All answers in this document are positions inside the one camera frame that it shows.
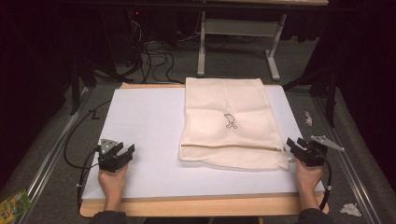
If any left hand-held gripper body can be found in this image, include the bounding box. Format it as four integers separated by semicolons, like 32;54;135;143
97;138;132;174

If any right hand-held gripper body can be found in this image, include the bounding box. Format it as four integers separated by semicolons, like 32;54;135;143
294;134;346;168

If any cream mesh laundry bag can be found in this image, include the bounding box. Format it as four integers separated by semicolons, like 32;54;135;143
178;77;290;172

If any person's left hand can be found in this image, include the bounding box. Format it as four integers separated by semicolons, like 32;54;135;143
97;164;130;201

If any person's right hand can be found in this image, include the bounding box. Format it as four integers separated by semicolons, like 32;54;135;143
294;159;324;194

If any white table mat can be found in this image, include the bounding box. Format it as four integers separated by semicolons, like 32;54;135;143
80;85;326;202

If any black metal stand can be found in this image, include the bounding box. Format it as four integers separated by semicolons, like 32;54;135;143
282;67;340;129
68;55;98;117

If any large crumpled white tissue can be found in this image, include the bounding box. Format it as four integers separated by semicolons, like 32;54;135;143
339;203;362;218

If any green printed packet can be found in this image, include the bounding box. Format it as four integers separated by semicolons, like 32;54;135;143
0;188;33;224

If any metal floor rail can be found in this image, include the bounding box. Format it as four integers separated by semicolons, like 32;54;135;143
312;96;376;224
14;87;92;224

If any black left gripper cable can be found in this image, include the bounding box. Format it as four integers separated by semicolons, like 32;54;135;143
63;98;105;217

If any bundle of black floor cables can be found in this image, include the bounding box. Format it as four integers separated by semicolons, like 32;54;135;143
123;18;185;86

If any white metal table frame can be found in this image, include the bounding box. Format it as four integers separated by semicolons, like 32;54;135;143
196;0;330;82

